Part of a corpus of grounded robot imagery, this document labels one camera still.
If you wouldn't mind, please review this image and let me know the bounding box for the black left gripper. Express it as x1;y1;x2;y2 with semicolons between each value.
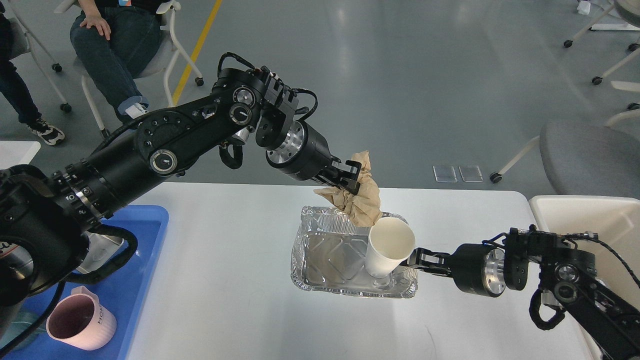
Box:
265;120;362;195

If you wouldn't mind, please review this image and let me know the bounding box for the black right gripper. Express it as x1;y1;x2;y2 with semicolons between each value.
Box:
406;244;506;297

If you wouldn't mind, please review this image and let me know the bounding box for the brown paper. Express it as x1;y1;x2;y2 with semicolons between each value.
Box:
313;150;382;227

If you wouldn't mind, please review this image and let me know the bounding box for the white paper cup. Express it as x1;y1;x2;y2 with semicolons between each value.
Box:
365;217;416;279

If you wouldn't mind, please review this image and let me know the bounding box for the aluminium foil tray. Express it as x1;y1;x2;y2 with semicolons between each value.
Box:
290;206;418;299

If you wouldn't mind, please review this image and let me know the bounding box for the stainless steel tray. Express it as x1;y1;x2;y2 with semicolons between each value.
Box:
76;231;124;274

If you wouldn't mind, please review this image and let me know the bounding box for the pink plastic mug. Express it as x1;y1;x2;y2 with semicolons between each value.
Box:
46;285;118;351

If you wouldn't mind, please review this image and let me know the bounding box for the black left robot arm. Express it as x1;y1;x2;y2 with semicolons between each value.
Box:
0;52;362;356

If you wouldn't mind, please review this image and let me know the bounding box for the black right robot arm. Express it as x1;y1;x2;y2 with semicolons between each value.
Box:
401;225;640;360

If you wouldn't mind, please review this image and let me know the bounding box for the clear floor plate left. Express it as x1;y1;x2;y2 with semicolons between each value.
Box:
432;165;458;183

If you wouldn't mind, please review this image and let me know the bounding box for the clear floor plate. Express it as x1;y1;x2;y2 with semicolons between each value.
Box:
432;165;458;183
458;165;483;183

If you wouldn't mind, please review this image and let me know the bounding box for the clear floor plate right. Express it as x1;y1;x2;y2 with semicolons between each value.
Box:
458;165;483;183

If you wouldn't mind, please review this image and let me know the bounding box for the grey office chair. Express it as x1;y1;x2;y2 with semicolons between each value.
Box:
489;118;640;199

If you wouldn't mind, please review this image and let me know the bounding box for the white plastic bin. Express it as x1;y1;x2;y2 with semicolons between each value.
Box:
529;195;640;309

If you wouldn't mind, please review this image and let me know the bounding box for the grey white rolling chair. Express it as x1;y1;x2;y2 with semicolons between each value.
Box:
55;0;187;138

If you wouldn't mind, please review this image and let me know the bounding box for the blue plastic tray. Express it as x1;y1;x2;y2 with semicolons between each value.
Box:
4;205;169;360

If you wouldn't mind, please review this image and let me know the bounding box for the white chair legs background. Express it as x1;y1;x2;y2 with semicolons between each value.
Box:
563;0;640;112

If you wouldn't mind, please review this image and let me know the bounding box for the seated person in black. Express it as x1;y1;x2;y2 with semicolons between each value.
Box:
70;0;162;124

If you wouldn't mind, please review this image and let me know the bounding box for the white side table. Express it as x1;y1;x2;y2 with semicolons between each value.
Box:
0;140;41;170

